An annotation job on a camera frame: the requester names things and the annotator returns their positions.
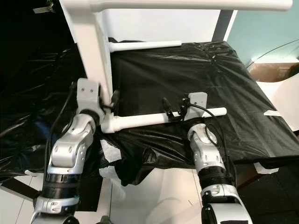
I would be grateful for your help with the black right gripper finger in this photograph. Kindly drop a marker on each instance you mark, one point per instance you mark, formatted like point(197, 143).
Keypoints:
point(167, 106)
point(183, 102)

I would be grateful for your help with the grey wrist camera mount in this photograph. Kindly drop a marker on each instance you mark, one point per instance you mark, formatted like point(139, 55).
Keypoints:
point(88, 93)
point(197, 99)

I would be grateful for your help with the black door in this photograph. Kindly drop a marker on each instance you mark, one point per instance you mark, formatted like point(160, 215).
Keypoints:
point(23, 32)

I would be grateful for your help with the brown cardboard box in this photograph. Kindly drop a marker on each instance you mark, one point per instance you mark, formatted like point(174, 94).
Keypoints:
point(273, 72)

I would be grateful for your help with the black plastic sheet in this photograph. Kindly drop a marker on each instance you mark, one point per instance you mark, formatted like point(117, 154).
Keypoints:
point(191, 74)

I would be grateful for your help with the white curved furniture panel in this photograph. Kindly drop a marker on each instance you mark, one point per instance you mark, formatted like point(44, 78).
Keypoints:
point(285, 100)

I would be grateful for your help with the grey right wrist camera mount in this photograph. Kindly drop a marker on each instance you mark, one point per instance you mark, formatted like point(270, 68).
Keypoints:
point(197, 99)

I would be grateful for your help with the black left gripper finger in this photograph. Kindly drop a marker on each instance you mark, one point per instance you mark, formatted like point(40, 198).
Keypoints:
point(115, 98)

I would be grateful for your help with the white plastic table top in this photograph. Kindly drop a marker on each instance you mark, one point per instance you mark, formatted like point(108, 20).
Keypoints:
point(88, 46)

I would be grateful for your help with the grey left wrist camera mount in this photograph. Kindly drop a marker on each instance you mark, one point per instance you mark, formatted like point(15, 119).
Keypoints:
point(88, 93)

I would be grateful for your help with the dark green left robot leg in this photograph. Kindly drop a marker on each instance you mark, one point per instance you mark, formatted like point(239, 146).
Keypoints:
point(106, 220)

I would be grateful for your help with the dark grey window frame post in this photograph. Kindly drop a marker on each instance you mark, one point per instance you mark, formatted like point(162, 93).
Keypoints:
point(223, 25)

